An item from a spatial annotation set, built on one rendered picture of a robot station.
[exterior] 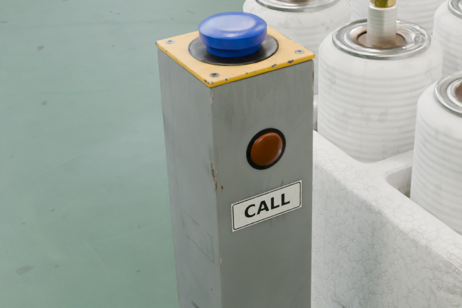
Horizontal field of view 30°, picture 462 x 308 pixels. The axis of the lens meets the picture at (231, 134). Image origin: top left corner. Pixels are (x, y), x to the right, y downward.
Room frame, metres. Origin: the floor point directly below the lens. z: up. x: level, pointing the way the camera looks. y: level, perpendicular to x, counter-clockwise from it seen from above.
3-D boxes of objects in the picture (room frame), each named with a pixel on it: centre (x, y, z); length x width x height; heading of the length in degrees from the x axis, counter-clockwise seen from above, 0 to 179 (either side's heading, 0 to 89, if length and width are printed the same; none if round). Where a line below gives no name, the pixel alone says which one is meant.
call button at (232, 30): (0.47, 0.00, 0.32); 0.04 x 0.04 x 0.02
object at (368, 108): (0.62, -0.12, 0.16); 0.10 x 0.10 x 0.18
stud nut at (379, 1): (0.62, -0.12, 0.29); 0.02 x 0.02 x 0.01; 10
